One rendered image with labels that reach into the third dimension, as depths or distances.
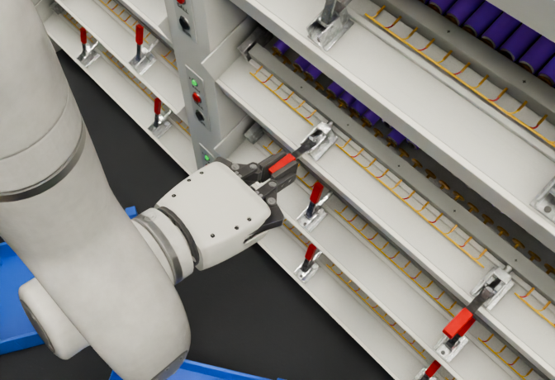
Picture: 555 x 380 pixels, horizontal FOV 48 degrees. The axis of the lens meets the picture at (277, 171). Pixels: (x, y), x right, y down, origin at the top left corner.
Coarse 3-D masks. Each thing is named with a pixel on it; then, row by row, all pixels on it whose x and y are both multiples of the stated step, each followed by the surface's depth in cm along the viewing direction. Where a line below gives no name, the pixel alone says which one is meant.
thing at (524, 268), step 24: (288, 72) 80; (288, 96) 80; (312, 96) 78; (336, 120) 76; (336, 144) 77; (360, 144) 75; (384, 144) 74; (408, 168) 72; (432, 192) 70; (456, 216) 69; (480, 240) 67; (504, 240) 67; (480, 264) 68; (528, 264) 65; (552, 288) 64
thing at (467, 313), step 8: (488, 288) 65; (480, 296) 65; (488, 296) 65; (472, 304) 65; (480, 304) 65; (464, 312) 64; (472, 312) 64; (456, 320) 64; (464, 320) 64; (448, 328) 63; (456, 328) 63; (448, 336) 63
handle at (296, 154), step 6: (306, 144) 76; (312, 144) 76; (300, 150) 76; (306, 150) 76; (288, 156) 75; (294, 156) 75; (300, 156) 75; (282, 162) 75; (288, 162) 74; (270, 168) 74; (276, 168) 74
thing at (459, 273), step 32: (256, 32) 83; (224, 64) 84; (288, 64) 83; (256, 96) 83; (288, 128) 80; (384, 128) 77; (320, 160) 78; (352, 160) 77; (352, 192) 75; (384, 192) 74; (448, 192) 72; (384, 224) 73; (416, 224) 72; (512, 224) 69; (416, 256) 71; (448, 256) 70; (544, 256) 67; (448, 288) 72; (512, 288) 67; (512, 320) 66; (544, 320) 65; (544, 352) 64
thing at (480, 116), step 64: (256, 0) 66; (320, 0) 64; (384, 0) 59; (448, 0) 58; (320, 64) 64; (384, 64) 60; (448, 64) 58; (512, 64) 54; (448, 128) 56; (512, 128) 54; (512, 192) 53
